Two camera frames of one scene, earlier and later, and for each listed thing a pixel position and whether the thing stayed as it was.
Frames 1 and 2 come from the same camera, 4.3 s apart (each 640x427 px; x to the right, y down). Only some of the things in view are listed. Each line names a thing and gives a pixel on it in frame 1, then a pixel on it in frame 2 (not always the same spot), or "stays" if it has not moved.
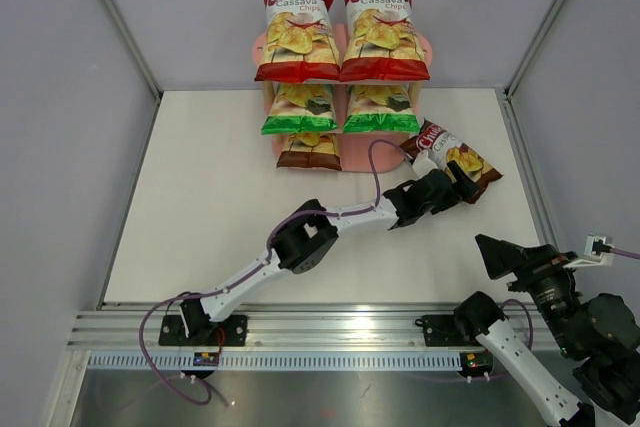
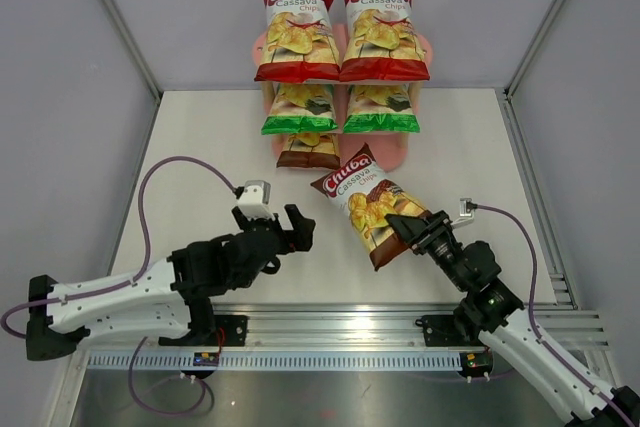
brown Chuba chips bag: x=310 y=150 stays
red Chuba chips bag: x=300 y=43 stays
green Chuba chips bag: x=380 y=108 stays
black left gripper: x=456 y=192 → x=299 y=239
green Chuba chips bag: x=301 y=108 stays
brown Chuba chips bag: x=444 y=147 → x=368 y=196
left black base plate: x=227 y=332 stays
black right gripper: x=532 y=262 → x=410 y=227
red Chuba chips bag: x=382 y=40 stays
